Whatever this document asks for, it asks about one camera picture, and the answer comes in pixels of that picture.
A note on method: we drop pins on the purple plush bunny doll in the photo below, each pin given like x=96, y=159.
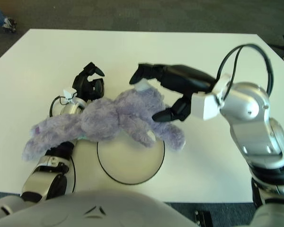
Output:
x=109, y=113

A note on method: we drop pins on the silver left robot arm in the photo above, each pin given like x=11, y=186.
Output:
x=45, y=179

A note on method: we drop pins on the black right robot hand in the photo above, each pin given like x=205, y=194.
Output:
x=184, y=78

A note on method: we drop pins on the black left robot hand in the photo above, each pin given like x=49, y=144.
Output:
x=80, y=86

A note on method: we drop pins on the grey sneaker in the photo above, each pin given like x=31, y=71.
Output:
x=9, y=24

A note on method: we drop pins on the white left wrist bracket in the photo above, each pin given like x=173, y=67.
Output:
x=68, y=91

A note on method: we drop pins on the black metal floor bracket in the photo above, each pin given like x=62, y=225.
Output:
x=203, y=218

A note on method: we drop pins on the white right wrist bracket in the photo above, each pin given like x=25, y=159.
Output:
x=206, y=104

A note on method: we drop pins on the grey robot torso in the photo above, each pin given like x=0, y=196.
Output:
x=97, y=210

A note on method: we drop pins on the white plate with black rim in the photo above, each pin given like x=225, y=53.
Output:
x=130, y=160

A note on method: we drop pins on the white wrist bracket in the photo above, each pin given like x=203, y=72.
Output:
x=206, y=104
x=68, y=91

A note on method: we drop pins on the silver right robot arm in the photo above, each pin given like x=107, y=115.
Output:
x=251, y=106

